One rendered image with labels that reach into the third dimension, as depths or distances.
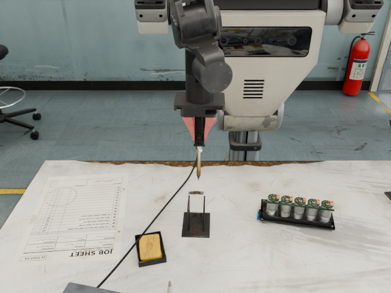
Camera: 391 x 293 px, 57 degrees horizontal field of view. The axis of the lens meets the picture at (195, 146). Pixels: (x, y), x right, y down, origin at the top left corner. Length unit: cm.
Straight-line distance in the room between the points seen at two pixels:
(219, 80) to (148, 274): 39
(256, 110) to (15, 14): 278
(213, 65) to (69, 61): 299
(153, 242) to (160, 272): 7
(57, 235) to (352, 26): 97
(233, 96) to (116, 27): 234
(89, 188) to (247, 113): 52
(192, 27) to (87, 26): 278
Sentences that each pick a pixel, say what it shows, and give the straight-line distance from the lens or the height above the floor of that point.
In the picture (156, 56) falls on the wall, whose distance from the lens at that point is 336.
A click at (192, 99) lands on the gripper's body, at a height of 102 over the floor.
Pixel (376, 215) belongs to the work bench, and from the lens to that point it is 93.
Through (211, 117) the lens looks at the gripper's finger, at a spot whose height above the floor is 99.
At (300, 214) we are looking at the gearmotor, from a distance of 82.
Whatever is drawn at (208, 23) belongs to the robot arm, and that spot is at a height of 117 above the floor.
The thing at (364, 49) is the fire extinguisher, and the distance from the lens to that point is 344.
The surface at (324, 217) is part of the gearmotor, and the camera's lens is 83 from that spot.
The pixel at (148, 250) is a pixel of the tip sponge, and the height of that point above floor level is 76.
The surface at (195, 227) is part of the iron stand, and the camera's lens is 80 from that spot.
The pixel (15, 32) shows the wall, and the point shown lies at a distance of 364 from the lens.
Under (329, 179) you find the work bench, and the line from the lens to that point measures 101.
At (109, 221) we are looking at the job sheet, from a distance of 85.
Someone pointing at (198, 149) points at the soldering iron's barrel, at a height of 91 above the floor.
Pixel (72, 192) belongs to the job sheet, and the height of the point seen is 75.
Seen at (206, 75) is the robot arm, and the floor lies 110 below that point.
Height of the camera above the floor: 131
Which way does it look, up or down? 31 degrees down
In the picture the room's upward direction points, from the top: straight up
